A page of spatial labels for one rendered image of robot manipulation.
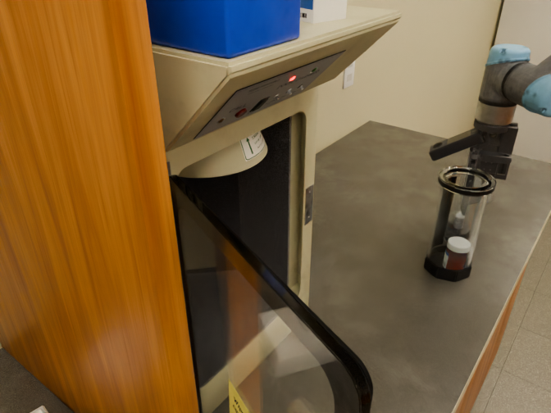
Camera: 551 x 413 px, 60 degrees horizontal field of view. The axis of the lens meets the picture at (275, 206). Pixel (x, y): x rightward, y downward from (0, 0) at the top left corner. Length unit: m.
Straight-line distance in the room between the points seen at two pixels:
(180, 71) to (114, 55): 0.09
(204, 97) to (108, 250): 0.17
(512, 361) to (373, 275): 1.36
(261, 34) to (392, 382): 0.63
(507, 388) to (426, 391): 1.38
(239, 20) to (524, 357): 2.15
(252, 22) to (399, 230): 0.90
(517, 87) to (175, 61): 0.72
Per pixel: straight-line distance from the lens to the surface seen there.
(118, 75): 0.35
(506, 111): 1.08
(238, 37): 0.40
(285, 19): 0.45
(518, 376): 2.31
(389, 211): 1.31
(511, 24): 3.50
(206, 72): 0.40
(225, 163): 0.63
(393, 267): 1.11
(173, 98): 0.44
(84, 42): 0.37
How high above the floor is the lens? 1.60
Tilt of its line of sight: 31 degrees down
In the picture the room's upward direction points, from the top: straight up
